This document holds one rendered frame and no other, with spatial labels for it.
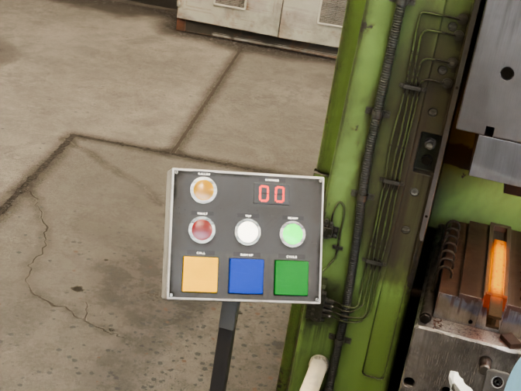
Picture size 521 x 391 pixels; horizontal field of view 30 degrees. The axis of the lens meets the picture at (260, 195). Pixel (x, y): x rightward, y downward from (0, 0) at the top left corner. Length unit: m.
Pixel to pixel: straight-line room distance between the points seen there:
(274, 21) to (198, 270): 5.50
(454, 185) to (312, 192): 0.63
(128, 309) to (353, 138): 1.78
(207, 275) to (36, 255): 2.16
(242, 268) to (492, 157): 0.58
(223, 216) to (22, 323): 1.76
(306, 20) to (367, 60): 5.22
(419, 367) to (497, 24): 0.79
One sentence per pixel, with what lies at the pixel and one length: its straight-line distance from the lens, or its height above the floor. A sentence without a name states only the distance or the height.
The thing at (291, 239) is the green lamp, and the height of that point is 1.08.
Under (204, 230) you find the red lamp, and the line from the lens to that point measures 2.07.
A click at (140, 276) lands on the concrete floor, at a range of 4.07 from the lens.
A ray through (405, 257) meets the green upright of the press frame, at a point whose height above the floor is 0.97.
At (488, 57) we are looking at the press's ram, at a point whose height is 1.53.
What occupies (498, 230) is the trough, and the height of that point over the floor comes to 0.99.
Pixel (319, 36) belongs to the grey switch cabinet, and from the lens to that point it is 7.46.
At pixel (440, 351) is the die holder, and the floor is 0.86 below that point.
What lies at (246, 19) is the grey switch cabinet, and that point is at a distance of 7.50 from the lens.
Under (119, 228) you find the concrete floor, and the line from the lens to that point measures 4.44.
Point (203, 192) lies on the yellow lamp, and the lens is 2.08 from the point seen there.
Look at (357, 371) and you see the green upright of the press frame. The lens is 2.55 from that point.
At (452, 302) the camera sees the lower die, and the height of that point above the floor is 0.96.
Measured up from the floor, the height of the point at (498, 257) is 1.01.
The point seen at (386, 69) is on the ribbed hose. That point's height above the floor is 1.43.
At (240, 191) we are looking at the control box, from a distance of 2.10.
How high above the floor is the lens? 2.02
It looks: 24 degrees down
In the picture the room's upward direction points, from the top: 9 degrees clockwise
